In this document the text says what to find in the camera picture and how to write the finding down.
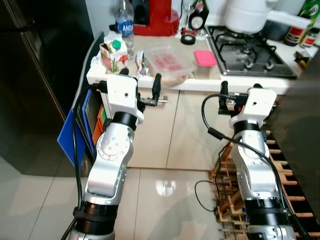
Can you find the clear wine glass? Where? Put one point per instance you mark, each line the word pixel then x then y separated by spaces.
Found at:
pixel 189 7

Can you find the clear plastic food container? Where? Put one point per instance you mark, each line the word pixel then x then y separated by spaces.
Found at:
pixel 170 65

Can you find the milk carton green cap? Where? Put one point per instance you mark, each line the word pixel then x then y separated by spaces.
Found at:
pixel 114 57

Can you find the small pink-lidded container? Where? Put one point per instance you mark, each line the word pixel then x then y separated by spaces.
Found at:
pixel 205 59

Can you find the dark grey pot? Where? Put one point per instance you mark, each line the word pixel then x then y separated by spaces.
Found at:
pixel 275 31

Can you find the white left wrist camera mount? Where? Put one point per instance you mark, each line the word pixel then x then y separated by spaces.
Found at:
pixel 122 95

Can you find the black tape roll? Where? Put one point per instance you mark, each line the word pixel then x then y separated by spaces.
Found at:
pixel 182 39

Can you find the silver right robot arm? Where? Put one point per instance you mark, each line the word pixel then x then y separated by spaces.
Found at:
pixel 255 170

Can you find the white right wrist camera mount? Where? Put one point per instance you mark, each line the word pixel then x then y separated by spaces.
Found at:
pixel 260 105

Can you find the blue flat board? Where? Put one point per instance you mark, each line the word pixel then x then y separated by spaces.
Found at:
pixel 70 135

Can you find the white pot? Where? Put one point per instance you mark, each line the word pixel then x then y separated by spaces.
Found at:
pixel 245 15

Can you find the black round-dial gadget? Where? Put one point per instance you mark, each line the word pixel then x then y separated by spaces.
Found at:
pixel 199 21

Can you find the orange and green boards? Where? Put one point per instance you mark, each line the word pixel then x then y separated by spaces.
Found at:
pixel 99 127

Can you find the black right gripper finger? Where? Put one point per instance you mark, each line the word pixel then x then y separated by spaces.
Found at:
pixel 258 86
pixel 224 92

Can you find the cream kitchen cabinet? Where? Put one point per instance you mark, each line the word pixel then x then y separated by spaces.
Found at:
pixel 185 130

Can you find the clear water bottle blue label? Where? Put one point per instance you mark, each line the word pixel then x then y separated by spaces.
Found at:
pixel 124 25

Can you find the green printed package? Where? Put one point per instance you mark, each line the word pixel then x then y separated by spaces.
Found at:
pixel 311 12

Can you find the grey glossy tall appliance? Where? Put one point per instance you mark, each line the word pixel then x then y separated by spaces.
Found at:
pixel 300 125

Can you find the red coffee machine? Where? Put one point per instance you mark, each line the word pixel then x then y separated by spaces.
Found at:
pixel 162 22

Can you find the dark can red label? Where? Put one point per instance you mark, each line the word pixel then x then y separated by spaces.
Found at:
pixel 310 40
pixel 294 37

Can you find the black fridge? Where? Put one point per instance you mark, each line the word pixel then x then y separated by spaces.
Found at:
pixel 30 90

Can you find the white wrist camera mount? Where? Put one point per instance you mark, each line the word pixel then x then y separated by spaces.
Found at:
pixel 122 95
pixel 260 105

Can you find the wooden slat rack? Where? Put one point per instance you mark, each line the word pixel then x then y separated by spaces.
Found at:
pixel 281 173

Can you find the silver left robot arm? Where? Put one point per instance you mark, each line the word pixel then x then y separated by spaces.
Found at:
pixel 107 165

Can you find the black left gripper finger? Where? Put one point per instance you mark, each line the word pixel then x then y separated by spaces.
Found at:
pixel 156 86
pixel 124 72

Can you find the steel gas hob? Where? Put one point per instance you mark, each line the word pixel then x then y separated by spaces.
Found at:
pixel 250 55

